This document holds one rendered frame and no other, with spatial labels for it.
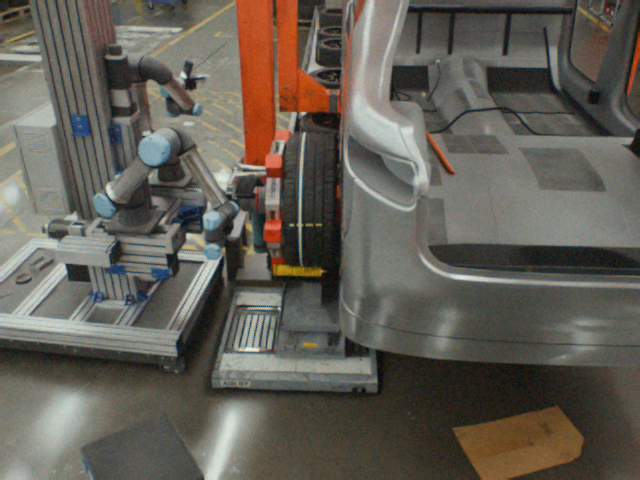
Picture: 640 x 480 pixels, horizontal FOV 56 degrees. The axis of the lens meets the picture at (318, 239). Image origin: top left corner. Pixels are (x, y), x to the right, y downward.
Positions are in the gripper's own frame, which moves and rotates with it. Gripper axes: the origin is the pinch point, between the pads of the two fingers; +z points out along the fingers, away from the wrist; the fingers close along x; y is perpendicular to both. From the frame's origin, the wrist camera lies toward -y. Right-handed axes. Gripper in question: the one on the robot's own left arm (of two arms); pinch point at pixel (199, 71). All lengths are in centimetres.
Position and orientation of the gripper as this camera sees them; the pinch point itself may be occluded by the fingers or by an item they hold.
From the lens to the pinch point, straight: 377.9
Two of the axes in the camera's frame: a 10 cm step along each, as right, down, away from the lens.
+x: 9.1, 3.2, -2.5
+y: -1.3, 8.3, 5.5
